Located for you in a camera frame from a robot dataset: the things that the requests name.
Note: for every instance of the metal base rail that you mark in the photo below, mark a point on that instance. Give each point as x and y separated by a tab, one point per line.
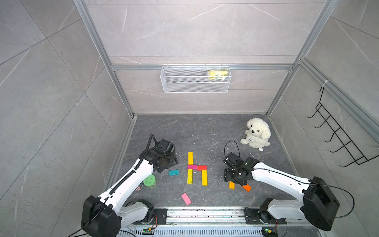
219	222

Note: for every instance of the white wire basket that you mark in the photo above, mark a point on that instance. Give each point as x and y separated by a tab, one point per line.
192	79

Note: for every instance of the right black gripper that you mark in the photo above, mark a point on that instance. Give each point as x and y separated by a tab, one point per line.
227	177

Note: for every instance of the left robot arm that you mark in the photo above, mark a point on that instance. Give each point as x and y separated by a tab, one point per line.
105	215

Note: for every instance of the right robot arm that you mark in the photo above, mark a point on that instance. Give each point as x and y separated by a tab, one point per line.
313	199

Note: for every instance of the red block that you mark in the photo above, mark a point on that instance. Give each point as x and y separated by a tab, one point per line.
202	167

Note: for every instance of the amber orange block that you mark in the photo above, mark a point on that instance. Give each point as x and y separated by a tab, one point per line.
231	185

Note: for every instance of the newspaper print can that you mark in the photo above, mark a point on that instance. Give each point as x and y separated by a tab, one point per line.
139	187

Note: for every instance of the black wall hook rack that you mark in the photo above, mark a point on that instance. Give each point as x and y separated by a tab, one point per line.
355	154

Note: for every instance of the pink block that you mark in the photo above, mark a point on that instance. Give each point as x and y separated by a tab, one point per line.
186	199

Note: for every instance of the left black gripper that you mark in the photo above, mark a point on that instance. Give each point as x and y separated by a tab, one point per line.
173	160

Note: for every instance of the green lid jar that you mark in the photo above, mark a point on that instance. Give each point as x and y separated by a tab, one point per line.
150	181

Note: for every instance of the lime yellow long block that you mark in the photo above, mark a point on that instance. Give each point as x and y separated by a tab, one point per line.
190	176

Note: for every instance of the white plush dog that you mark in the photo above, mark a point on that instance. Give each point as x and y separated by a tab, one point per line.
257	134

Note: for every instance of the teal block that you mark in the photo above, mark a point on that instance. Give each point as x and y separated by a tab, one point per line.
173	172

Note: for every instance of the yellow sponge in basket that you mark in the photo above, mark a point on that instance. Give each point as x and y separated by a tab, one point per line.
217	74

